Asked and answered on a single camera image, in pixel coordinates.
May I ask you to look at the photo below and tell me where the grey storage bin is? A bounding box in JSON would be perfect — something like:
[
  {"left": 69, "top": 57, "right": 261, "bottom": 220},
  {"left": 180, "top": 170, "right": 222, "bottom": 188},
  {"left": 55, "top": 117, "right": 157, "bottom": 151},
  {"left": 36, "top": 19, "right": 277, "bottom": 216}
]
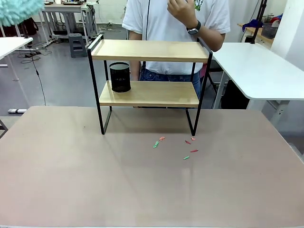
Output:
[{"left": 261, "top": 22, "right": 279, "bottom": 39}]

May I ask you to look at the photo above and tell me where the person left hand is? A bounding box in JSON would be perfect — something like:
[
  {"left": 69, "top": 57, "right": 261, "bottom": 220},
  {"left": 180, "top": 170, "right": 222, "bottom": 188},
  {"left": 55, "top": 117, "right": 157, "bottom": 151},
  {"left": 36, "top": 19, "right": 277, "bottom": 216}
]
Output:
[{"left": 167, "top": 0, "right": 198, "bottom": 29}]

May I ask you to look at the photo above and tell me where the two-tier wooden metal shelf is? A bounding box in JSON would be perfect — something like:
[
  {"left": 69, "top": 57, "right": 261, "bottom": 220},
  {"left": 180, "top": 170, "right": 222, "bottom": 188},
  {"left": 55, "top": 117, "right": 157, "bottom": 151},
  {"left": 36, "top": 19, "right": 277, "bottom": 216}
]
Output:
[{"left": 87, "top": 34, "right": 213, "bottom": 136}]

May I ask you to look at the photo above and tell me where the black floor cable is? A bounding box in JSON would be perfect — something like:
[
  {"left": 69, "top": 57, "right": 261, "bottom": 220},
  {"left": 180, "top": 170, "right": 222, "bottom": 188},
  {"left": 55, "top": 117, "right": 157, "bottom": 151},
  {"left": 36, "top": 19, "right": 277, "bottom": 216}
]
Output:
[{"left": 20, "top": 44, "right": 48, "bottom": 106}]

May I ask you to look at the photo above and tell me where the thin black cord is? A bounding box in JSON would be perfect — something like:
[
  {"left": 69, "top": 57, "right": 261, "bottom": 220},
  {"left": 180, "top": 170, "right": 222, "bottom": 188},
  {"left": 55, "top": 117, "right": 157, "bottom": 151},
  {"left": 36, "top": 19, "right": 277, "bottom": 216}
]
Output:
[{"left": 142, "top": 0, "right": 151, "bottom": 72}]

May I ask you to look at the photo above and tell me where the person right forearm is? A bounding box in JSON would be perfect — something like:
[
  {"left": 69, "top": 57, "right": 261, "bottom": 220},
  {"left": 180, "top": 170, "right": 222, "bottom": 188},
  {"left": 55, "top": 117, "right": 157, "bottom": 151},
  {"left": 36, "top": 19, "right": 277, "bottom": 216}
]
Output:
[{"left": 129, "top": 30, "right": 143, "bottom": 82}]

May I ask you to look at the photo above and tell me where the grey plastic step stool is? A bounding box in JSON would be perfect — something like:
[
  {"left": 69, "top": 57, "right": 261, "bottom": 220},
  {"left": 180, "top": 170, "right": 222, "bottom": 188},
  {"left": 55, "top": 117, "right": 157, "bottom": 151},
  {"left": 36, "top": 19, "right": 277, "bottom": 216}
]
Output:
[{"left": 68, "top": 33, "right": 88, "bottom": 58}]

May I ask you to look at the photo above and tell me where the black stand pole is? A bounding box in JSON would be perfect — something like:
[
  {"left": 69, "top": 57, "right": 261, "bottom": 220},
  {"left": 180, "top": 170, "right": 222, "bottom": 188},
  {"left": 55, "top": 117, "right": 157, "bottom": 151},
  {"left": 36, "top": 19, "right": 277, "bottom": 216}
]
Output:
[{"left": 20, "top": 22, "right": 33, "bottom": 40}]

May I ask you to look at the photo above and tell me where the black tripod pole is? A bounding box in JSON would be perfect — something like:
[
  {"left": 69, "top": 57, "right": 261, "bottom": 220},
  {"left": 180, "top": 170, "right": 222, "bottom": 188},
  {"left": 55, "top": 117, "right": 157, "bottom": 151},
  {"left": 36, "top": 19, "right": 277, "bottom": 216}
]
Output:
[{"left": 251, "top": 0, "right": 268, "bottom": 45}]

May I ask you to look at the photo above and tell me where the black backpack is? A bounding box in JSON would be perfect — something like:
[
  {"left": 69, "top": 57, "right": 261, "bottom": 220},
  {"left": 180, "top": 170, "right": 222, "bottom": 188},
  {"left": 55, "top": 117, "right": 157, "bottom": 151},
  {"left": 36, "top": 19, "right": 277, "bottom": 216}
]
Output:
[{"left": 22, "top": 18, "right": 39, "bottom": 36}]

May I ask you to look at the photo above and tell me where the blue cloth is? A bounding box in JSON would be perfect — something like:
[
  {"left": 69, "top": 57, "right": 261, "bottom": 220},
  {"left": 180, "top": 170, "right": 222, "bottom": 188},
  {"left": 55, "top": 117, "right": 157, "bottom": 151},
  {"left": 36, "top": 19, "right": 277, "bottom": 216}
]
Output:
[{"left": 242, "top": 19, "right": 263, "bottom": 32}]

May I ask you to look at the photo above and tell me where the large white side table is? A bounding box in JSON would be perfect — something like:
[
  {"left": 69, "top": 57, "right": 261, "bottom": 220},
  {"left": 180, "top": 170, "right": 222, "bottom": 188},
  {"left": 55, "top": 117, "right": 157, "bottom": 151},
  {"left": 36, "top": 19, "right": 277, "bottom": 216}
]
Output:
[{"left": 205, "top": 42, "right": 304, "bottom": 130}]

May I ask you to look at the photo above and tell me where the teal chenille duster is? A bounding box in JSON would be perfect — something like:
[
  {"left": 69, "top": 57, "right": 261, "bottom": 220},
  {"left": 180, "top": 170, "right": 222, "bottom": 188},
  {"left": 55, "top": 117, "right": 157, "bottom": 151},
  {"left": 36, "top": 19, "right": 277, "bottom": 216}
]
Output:
[{"left": 0, "top": 0, "right": 45, "bottom": 27}]

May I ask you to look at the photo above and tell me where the black mesh pen holder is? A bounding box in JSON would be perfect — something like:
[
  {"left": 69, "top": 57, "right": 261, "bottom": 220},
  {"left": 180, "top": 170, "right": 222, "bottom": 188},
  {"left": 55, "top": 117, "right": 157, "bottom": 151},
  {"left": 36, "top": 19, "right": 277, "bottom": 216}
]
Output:
[{"left": 109, "top": 62, "right": 132, "bottom": 93}]

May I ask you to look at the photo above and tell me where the wooden background bench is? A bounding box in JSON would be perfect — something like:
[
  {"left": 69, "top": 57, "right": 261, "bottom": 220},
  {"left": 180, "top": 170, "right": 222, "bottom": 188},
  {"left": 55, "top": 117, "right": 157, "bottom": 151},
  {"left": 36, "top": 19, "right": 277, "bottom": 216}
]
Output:
[{"left": 237, "top": 22, "right": 275, "bottom": 46}]

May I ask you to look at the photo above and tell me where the small white side table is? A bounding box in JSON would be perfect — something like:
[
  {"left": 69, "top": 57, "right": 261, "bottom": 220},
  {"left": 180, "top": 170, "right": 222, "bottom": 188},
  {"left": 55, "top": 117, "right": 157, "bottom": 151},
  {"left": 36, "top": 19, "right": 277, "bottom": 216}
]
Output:
[{"left": 0, "top": 37, "right": 34, "bottom": 82}]

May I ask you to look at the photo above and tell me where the white background desk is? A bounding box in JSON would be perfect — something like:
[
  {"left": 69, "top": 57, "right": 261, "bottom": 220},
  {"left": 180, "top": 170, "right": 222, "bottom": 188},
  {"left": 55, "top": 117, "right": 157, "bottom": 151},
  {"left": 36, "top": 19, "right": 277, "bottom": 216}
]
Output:
[{"left": 38, "top": 1, "right": 98, "bottom": 46}]

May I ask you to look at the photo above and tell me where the person in white T-shirt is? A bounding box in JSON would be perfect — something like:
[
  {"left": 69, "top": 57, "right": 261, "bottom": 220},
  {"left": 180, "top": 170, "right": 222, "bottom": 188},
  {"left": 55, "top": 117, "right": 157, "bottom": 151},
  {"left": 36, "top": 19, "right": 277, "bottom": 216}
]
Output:
[{"left": 122, "top": 0, "right": 231, "bottom": 98}]

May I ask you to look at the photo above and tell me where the black box under table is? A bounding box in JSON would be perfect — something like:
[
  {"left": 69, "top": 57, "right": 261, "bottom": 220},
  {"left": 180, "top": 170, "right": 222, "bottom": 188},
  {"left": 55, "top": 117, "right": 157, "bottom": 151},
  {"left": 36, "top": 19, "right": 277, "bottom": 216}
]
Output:
[{"left": 220, "top": 79, "right": 250, "bottom": 110}]

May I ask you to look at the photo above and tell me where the black wrist watch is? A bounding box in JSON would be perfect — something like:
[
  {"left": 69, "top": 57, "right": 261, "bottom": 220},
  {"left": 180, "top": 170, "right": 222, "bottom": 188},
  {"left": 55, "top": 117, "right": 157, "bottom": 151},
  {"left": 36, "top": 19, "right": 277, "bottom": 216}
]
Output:
[{"left": 186, "top": 20, "right": 202, "bottom": 36}]

